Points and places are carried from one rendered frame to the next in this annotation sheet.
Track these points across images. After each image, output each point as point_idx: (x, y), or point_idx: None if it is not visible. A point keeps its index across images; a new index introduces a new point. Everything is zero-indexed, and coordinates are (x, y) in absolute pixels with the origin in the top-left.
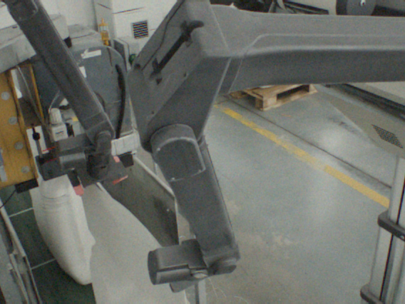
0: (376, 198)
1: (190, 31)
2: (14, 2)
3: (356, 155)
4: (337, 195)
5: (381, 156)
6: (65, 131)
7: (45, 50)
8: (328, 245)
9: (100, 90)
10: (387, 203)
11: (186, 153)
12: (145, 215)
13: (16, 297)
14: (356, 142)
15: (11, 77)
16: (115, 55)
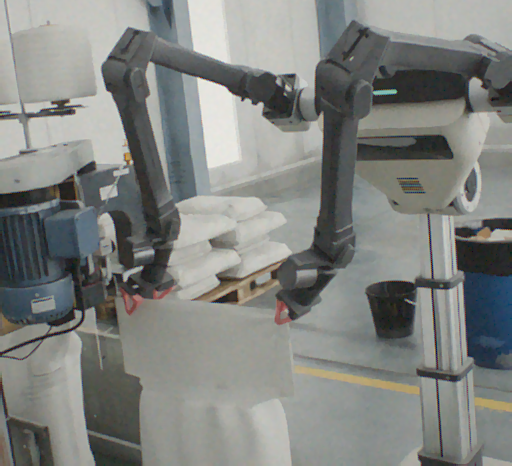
0: (367, 382)
1: (361, 34)
2: (137, 85)
3: (326, 350)
4: (323, 390)
5: (354, 345)
6: (110, 245)
7: (142, 133)
8: (336, 437)
9: (128, 210)
10: (382, 384)
11: (367, 96)
12: (131, 412)
13: None
14: (319, 338)
15: (58, 191)
16: None
